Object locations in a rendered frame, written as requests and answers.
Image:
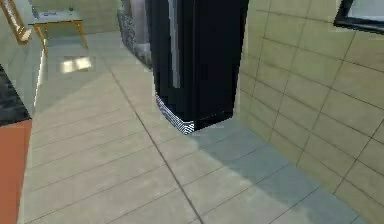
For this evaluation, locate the black fridge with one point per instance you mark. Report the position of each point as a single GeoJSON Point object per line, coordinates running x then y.
{"type": "Point", "coordinates": [206, 60]}

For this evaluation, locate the grey speckled counter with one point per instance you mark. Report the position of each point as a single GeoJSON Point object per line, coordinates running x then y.
{"type": "Point", "coordinates": [131, 33]}

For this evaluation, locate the small green object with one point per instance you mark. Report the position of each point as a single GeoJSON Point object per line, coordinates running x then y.
{"type": "Point", "coordinates": [70, 8]}

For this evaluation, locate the wooden table with pale top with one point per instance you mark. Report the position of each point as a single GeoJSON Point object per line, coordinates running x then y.
{"type": "Point", "coordinates": [56, 18]}

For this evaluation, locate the blue flat object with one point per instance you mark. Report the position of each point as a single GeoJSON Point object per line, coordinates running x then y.
{"type": "Point", "coordinates": [49, 14]}

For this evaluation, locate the orange cupboard with black top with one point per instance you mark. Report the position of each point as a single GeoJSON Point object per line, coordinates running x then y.
{"type": "Point", "coordinates": [11, 140]}

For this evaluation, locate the black framed window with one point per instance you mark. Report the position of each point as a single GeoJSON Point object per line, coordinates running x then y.
{"type": "Point", "coordinates": [358, 18]}

